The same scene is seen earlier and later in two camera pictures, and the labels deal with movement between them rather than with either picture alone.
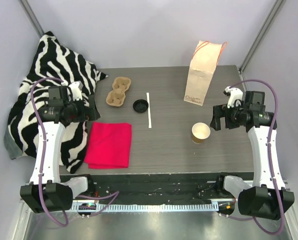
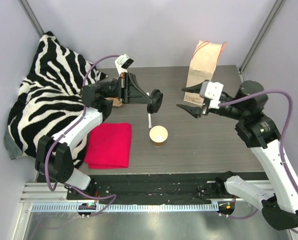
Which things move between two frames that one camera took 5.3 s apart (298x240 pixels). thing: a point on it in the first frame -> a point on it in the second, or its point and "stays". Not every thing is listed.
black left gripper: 88,110 -> 125,88
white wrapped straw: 149,113 stays
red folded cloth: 109,145 stays
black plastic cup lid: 140,105 -> 157,97
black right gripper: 227,118 -> 205,105
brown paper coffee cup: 200,131 -> 158,134
